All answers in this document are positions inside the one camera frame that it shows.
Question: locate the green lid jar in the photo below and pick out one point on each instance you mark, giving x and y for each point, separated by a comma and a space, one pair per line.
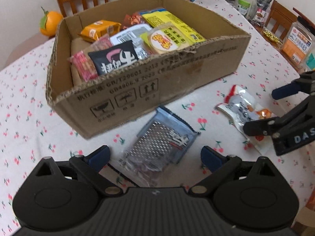
243, 7

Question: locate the white blue snack packet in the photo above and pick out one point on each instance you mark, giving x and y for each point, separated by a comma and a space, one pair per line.
130, 33

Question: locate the orange label plastic container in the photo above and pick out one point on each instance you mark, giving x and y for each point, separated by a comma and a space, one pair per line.
299, 42

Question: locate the orange snack packet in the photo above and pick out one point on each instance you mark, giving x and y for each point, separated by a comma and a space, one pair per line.
99, 29

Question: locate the cherry print tablecloth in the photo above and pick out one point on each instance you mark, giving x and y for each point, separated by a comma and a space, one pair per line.
44, 114

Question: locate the dark jerky clear packet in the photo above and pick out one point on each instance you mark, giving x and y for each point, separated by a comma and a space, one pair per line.
152, 156

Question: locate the orange foil snack bag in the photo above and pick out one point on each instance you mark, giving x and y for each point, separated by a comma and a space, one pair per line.
131, 20

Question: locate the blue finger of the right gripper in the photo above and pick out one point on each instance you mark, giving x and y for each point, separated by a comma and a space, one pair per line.
285, 91
260, 127

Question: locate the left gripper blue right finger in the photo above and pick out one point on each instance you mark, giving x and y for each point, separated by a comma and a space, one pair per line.
212, 159

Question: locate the orange fruit with leaf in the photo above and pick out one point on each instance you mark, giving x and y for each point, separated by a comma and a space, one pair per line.
49, 22

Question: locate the clear jar with sachets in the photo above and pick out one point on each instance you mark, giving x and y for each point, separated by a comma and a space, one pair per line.
258, 11

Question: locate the cardboard box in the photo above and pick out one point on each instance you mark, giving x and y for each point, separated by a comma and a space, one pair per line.
130, 92

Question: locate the yellow rice cracker pack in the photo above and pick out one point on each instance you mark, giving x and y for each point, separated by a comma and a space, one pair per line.
165, 38

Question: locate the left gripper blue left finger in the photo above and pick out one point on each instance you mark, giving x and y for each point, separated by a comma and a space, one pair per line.
98, 159

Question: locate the gold wrapped candies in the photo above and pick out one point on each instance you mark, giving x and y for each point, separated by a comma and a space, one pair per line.
271, 37

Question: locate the pink snack packet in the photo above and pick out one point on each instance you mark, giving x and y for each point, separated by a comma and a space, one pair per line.
80, 59

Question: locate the black red beef snack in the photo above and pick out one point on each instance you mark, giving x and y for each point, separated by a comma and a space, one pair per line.
113, 58

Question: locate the yellow blue snack bag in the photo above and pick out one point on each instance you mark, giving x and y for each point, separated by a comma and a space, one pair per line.
161, 16

